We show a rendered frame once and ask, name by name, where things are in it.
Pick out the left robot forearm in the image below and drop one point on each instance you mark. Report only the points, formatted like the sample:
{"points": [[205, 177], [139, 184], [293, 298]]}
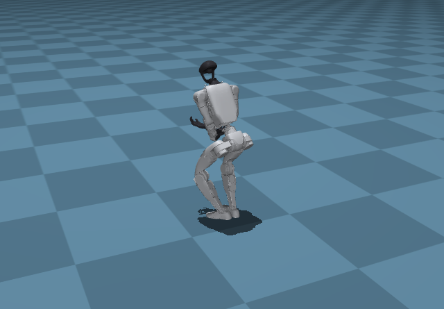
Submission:
{"points": [[211, 130]]}

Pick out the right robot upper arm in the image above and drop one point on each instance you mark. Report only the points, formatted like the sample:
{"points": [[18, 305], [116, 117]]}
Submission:
{"points": [[235, 91]]}

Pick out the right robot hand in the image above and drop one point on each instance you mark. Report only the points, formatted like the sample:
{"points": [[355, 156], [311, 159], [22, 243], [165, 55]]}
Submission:
{"points": [[197, 123]]}

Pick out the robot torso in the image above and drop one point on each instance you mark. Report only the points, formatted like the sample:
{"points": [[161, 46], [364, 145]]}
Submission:
{"points": [[223, 111]]}

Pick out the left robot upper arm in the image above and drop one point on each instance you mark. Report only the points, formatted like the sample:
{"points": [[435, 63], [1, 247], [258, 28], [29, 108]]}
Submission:
{"points": [[199, 98]]}

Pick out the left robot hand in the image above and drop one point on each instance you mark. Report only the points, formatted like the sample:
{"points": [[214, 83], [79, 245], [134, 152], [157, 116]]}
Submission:
{"points": [[219, 132]]}

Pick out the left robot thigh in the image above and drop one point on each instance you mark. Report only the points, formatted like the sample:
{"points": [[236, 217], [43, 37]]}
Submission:
{"points": [[216, 150]]}

